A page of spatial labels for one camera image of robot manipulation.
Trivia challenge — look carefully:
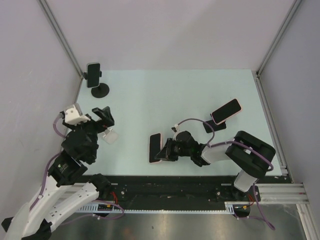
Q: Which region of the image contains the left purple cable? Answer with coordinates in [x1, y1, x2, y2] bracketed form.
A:
[28, 113, 126, 222]

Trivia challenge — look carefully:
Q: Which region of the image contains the purple cable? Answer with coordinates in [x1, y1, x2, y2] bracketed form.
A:
[171, 117, 276, 231]
[28, 113, 126, 222]

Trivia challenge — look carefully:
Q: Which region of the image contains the black square-base phone stand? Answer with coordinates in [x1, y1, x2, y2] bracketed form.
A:
[202, 116, 227, 134]

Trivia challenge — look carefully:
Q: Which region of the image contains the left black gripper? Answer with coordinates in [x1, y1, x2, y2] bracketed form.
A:
[64, 106, 115, 160]

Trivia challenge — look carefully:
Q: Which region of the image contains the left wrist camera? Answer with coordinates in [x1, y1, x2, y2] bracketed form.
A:
[63, 103, 83, 125]

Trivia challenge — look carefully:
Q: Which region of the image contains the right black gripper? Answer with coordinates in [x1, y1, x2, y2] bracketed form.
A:
[155, 137, 192, 161]

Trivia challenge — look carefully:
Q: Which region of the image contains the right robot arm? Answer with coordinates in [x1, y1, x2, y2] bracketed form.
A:
[149, 130, 276, 201]

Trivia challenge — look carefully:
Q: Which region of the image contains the grey case phone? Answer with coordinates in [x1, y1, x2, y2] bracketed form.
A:
[86, 62, 101, 88]

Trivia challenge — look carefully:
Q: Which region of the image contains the black round-base phone stand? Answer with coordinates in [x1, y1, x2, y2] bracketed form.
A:
[82, 70, 110, 99]

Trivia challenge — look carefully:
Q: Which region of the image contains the white cable duct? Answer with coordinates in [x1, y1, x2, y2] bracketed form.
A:
[77, 201, 245, 216]

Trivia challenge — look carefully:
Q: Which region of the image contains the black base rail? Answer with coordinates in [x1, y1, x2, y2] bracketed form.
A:
[67, 174, 262, 211]

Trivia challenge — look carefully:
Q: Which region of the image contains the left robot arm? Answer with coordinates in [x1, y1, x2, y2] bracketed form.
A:
[1, 103, 115, 240]

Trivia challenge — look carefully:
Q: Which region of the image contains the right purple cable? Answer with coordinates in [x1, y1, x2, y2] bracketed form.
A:
[171, 117, 276, 231]

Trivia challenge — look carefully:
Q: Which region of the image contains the white phone stand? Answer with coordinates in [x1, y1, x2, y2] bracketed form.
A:
[100, 127, 119, 145]

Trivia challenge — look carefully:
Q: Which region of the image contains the pink case phone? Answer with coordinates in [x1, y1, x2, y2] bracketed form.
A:
[148, 133, 163, 164]
[211, 98, 243, 125]

